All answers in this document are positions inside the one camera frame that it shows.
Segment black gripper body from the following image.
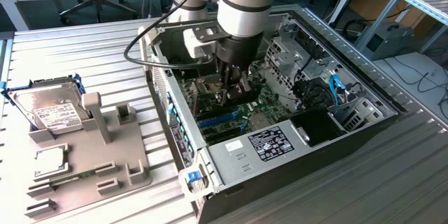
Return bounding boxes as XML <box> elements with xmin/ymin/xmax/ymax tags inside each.
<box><xmin>214</xmin><ymin>31</ymin><xmax>265</xmax><ymax>77</ymax></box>

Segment green motherboard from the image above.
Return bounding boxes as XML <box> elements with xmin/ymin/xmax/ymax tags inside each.
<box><xmin>173</xmin><ymin>68</ymin><xmax>298</xmax><ymax>146</ymax></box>

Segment silver drive cage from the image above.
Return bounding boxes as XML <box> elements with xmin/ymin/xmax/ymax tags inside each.
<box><xmin>263</xmin><ymin>16</ymin><xmax>337</xmax><ymax>99</ymax></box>

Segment blue PCIe expansion slot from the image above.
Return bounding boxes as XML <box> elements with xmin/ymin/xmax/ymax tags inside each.
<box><xmin>197</xmin><ymin>111</ymin><xmax>239</xmax><ymax>128</ymax></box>

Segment silver power supply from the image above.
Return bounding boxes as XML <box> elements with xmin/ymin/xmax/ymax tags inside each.
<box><xmin>205</xmin><ymin>119</ymin><xmax>313</xmax><ymax>191</ymax></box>

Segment silver disk bay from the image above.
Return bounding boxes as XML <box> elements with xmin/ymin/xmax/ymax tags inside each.
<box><xmin>327</xmin><ymin>94</ymin><xmax>386</xmax><ymax>133</ymax></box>

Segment blue case latch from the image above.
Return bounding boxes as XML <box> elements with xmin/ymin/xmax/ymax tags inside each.
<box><xmin>183</xmin><ymin>170</ymin><xmax>202</xmax><ymax>183</ymax></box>

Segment open black PC case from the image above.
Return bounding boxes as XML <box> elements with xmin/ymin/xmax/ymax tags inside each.
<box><xmin>137</xmin><ymin>3</ymin><xmax>409</xmax><ymax>224</ymax></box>

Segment grey control box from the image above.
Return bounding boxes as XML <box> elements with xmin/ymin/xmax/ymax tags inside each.
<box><xmin>362</xmin><ymin>21</ymin><xmax>415</xmax><ymax>61</ymax></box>

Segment blue disk caddy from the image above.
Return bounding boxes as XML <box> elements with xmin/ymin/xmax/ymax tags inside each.
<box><xmin>0</xmin><ymin>72</ymin><xmax>87</xmax><ymax>105</ymax></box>

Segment black office chair base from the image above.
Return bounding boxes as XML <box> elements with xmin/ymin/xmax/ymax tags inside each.
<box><xmin>58</xmin><ymin>0</ymin><xmax>138</xmax><ymax>24</ymax></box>

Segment grey parts rack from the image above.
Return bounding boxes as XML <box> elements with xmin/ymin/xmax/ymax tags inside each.
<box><xmin>22</xmin><ymin>91</ymin><xmax>153</xmax><ymax>222</ymax></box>

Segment silver hard disk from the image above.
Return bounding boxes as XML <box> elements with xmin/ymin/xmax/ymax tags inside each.
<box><xmin>7</xmin><ymin>80</ymin><xmax>86</xmax><ymax>133</ymax></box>

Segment green RAM stick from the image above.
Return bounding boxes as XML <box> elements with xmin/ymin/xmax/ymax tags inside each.
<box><xmin>26</xmin><ymin>169</ymin><xmax>97</xmax><ymax>187</ymax></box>

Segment silver CPU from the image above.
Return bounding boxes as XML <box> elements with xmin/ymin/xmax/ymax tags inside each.
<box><xmin>33</xmin><ymin>146</ymin><xmax>69</xmax><ymax>177</ymax></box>

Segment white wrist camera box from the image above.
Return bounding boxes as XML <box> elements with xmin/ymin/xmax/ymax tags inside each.
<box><xmin>181</xmin><ymin>25</ymin><xmax>231</xmax><ymax>59</ymax></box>

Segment black wire bundle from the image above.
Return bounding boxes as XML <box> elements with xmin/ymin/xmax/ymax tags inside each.
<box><xmin>291</xmin><ymin>78</ymin><xmax>337</xmax><ymax>111</ymax></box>

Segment blue SATA wire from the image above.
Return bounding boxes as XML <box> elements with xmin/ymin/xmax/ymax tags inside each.
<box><xmin>327</xmin><ymin>73</ymin><xmax>342</xmax><ymax>106</ymax></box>

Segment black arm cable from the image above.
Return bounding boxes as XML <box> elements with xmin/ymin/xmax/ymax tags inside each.
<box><xmin>122</xmin><ymin>0</ymin><xmax>214</xmax><ymax>68</ymax></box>

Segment black floor cables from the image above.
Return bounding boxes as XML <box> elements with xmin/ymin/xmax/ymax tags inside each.
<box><xmin>381</xmin><ymin>48</ymin><xmax>448</xmax><ymax>109</ymax></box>

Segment aluminium profile frame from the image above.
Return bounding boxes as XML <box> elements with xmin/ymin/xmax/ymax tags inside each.
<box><xmin>351</xmin><ymin>0</ymin><xmax>448</xmax><ymax>51</ymax></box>

